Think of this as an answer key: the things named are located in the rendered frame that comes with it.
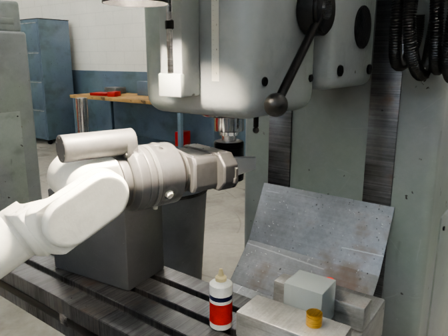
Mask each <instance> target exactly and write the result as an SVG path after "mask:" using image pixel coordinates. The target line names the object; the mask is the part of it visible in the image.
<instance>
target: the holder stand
mask: <svg viewBox="0 0 448 336"><path fill-rule="evenodd" d="M54 256H55V266H56V268H60V269H63V270H66V271H69V272H72V273H75V274H78V275H81V276H84V277H87V278H90V279H93V280H96V281H100V282H102V283H106V284H108V285H112V286H114V287H118V288H120V289H124V290H126V291H130V290H131V289H133V288H134V287H136V286H138V285H139V284H140V283H142V282H144V281H145V280H147V279H148V278H150V277H151V276H153V275H154V274H156V273H158V272H159V271H160V270H162V269H163V268H164V260H163V222H162V205H160V206H158V209H153V207H151V208H147V209H142V210H138V211H129V210H128V209H126V208H125V209H124V211H123V212H122V213H121V214H120V215H119V216H118V217H117V218H115V219H114V220H112V222H110V223H109V224H107V225H106V226H104V227H103V228H102V229H100V230H99V231H98V232H96V233H95V234H94V235H92V236H91V237H90V238H88V239H87V240H85V241H84V242H82V243H81V244H79V245H78V246H76V247H75V248H74V249H72V250H71V251H70V252H68V253H67V254H64V255H54Z"/></svg>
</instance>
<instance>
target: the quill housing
mask: <svg viewBox="0 0 448 336"><path fill-rule="evenodd" d="M296 7H297V0H199V72H200V94H199V95H198V96H192V97H162V96H159V74H160V73H161V58H160V37H159V7H145V38H146V55H147V88H148V96H149V100H150V102H151V104H152V105H153V106H154V107H155V108H157V109H158V110H161V111H168V112H176V113H189V114H196V115H210V116H218V117H231V118H238V119H250V118H254V117H261V116H265V115H268V114H267V113H266V111H265V108H264V102H265V100H266V98H267V97H268V96H269V95H270V94H272V93H277V92H278V90H279V88H280V86H281V83H282V81H283V79H284V77H285V75H286V73H287V71H288V69H289V67H290V65H291V63H292V61H293V59H294V57H295V55H296V53H297V51H298V49H299V47H300V45H301V43H302V41H303V39H304V37H305V34H304V33H303V32H302V30H301V29H300V28H299V25H298V22H297V14H296ZM313 50H314V39H313V41H312V43H311V45H310V47H309V49H308V51H307V53H306V55H305V58H304V60H303V62H302V64H301V66H300V68H299V70H298V72H297V74H296V76H295V78H294V80H293V82H292V84H291V86H290V88H289V90H288V92H287V94H286V96H285V97H286V99H287V101H288V108H287V111H294V110H298V109H300V108H302V107H304V106H306V104H308V102H309V100H310V98H311V93H312V81H313ZM287 111H286V112H287Z"/></svg>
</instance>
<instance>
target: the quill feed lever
mask: <svg viewBox="0 0 448 336"><path fill-rule="evenodd" d="M296 14H297V22H298V25H299V28H300V29H301V30H302V32H303V33H304V34H305V37H304V39H303V41H302V43H301V45H300V47H299V49H298V51H297V53H296V55H295V57H294V59H293V61H292V63H291V65H290V67H289V69H288V71H287V73H286V75H285V77H284V79H283V81H282V83H281V86H280V88H279V90H278V92H277V93H272V94H270V95H269V96H268V97H267V98H266V100H265V102H264V108H265V111H266V113H267V114H268V115H270V116H272V117H280V116H282V115H284V114H285V112H286V111H287V108H288V101H287V99H286V97H285V96H286V94H287V92H288V90H289V88H290V86H291V84H292V82H293V80H294V78H295V76H296V74H297V72H298V70H299V68H300V66H301V64H302V62H303V60H304V58H305V55H306V53H307V51H308V49H309V47H310V45H311V43H312V41H313V39H314V37H315V36H323V35H326V34H327V33H328V32H329V30H330V29H331V28H332V26H333V22H334V20H335V0H297V7H296Z"/></svg>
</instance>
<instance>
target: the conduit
mask: <svg viewBox="0 0 448 336"><path fill-rule="evenodd" d="M391 6H392V7H391V15H390V16H391V18H390V19H391V20H390V28H389V29H390V31H389V32H390V33H389V34H390V36H389V62H390V65H391V67H392V69H394V70H395V71H404V70H405V69H406V68H409V71H410V74H411V76H412V77H413V78H414V79H415V80H417V81H424V80H426V79H428V78H429V76H430V74H431V73H432V74H434V75H441V74H442V75H443V78H444V80H445V82H446V83H448V12H447V15H446V16H447V17H446V21H445V22H446V23H444V16H445V15H444V13H445V12H444V10H445V9H444V8H445V0H430V8H429V9H430V11H429V20H428V25H427V26H428V27H427V34H426V38H425V39H426V40H425V44H424V49H423V54H422V60H421V58H420V54H419V47H420V44H421V40H422V37H423V33H424V25H425V24H424V23H425V22H424V20H425V15H417V14H416V13H417V6H418V0H392V5H391ZM444 24H445V26H443V25H444ZM444 28H445V29H444ZM402 41H403V43H402ZM402 44H403V45H402ZM402 46H404V48H403V49H404V54H403V55H402Z"/></svg>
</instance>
